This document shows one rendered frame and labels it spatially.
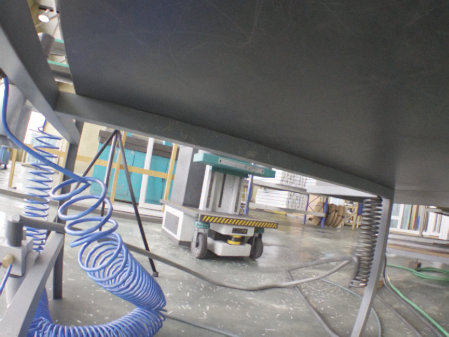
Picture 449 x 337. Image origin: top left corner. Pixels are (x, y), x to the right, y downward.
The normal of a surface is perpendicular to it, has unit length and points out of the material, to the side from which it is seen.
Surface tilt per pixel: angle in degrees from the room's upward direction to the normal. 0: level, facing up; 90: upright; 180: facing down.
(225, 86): 180
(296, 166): 90
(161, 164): 90
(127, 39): 180
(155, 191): 90
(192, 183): 90
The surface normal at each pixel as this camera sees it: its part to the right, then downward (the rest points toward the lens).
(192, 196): 0.49, -0.01
